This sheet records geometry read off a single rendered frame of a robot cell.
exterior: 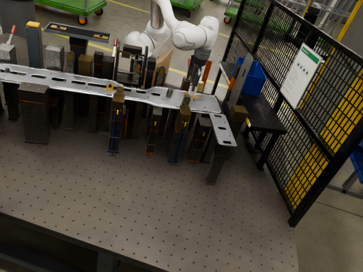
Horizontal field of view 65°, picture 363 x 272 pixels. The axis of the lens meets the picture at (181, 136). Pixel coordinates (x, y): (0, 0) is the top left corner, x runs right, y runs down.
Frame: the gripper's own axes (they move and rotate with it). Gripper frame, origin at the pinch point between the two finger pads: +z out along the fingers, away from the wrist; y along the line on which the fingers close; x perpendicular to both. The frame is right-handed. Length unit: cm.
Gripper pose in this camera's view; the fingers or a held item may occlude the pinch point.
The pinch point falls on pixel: (192, 89)
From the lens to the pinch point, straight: 169.3
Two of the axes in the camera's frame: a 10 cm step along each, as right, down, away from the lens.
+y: 0.9, 6.1, -7.9
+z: -2.2, 7.8, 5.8
